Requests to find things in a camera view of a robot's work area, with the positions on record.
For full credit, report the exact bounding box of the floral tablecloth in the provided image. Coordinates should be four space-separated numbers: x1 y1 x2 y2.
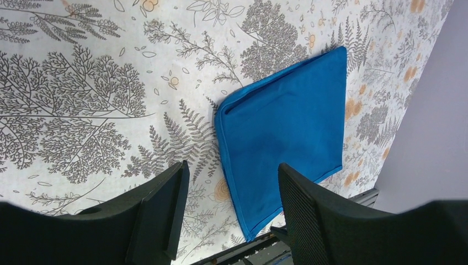
1 0 453 264

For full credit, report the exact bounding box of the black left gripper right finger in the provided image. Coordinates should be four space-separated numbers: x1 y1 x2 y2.
278 163 467 264

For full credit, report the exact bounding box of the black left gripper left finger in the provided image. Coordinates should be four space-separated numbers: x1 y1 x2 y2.
1 161 190 264

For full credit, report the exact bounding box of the blue cloth napkin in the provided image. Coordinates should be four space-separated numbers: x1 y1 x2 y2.
214 46 347 242

